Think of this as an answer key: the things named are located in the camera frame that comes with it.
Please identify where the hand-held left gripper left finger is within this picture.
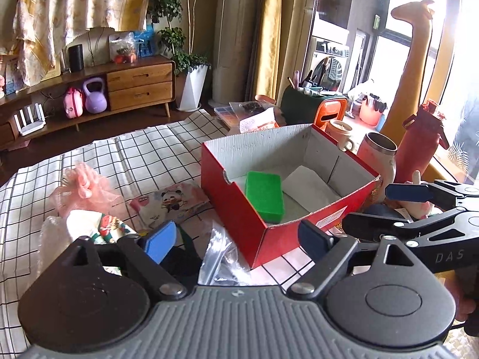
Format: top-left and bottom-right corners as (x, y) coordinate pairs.
(69, 220), (188, 300)

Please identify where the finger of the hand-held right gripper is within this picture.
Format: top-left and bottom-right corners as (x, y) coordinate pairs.
(385, 180), (479, 211)
(342, 206), (479, 245)

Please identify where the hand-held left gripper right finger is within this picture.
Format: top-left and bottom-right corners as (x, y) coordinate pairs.
(286, 220), (416, 296)

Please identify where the red cardboard box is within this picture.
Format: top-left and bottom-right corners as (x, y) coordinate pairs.
(201, 123), (381, 270)

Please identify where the clear bubble wrap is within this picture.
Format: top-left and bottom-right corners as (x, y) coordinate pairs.
(37, 215), (75, 270)

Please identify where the person's right hand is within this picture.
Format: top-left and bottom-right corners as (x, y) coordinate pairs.
(443, 271), (479, 324)

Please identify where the small pink white plush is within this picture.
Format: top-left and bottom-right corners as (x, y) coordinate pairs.
(397, 170), (435, 219)

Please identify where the panda print tissue pack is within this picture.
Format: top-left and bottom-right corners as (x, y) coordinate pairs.
(129, 181), (210, 229)

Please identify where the pink steel tumbler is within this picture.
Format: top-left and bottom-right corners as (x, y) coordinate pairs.
(357, 132), (398, 195)

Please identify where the red water bottle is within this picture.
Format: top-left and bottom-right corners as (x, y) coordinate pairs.
(395, 99), (450, 184)

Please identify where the clear plastic bag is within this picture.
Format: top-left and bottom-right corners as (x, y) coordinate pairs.
(198, 220), (251, 287)

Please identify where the green sponge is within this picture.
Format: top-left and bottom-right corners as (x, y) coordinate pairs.
(245, 171), (286, 224)

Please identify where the black checked white tablecloth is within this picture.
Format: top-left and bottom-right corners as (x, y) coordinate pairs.
(0, 108), (375, 359)

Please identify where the pink bucket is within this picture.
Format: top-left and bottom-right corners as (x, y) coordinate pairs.
(359, 93), (388, 126)

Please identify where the pink mesh bath pouf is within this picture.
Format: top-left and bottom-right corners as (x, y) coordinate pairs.
(50, 162), (128, 217)

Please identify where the white mug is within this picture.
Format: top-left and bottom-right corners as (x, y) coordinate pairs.
(325, 119), (355, 153)

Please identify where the orange bin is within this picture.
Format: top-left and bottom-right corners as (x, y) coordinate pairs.
(313, 96), (348, 131)

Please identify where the tan giraffe figure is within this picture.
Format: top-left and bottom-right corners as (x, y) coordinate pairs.
(380, 0), (436, 146)

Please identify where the white red snack packet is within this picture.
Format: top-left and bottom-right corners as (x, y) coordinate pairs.
(238, 107), (281, 134)

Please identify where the dark green storage bag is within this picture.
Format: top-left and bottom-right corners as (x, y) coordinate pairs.
(281, 84), (337, 126)

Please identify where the clear storage box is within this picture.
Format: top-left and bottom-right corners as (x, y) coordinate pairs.
(214, 101), (278, 130)

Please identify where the white planter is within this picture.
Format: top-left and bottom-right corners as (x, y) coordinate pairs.
(176, 63), (209, 112)

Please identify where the purple kettlebell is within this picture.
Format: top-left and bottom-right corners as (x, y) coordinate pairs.
(82, 77), (109, 114)

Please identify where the pink toy suitcase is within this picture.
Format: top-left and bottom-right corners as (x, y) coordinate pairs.
(63, 87), (84, 119)

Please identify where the wooden tv cabinet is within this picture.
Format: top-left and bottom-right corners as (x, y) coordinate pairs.
(0, 54), (176, 150)

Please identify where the white router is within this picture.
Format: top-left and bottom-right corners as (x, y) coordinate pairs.
(14, 103), (46, 136)

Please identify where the plastic bag of fruit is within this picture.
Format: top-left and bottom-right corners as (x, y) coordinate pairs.
(108, 32), (136, 64)

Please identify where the blue plastic bag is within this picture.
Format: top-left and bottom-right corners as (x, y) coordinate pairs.
(134, 26), (158, 58)

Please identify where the black cylinder speaker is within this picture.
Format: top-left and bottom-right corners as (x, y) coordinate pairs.
(68, 44), (85, 73)

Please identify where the yellow curtain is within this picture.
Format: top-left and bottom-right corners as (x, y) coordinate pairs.
(254, 0), (296, 101)

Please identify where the cream scalloped board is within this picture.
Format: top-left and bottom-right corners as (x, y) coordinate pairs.
(62, 26), (116, 70)

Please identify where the beige tower air conditioner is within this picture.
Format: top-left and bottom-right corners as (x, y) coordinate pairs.
(211, 0), (263, 105)

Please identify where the picture book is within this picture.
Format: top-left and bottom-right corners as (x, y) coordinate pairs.
(0, 54), (23, 96)

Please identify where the green leafy plant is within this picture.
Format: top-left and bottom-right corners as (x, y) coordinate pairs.
(148, 0), (212, 75)

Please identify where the floral draped cloth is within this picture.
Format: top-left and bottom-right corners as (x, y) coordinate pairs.
(13, 0), (154, 86)

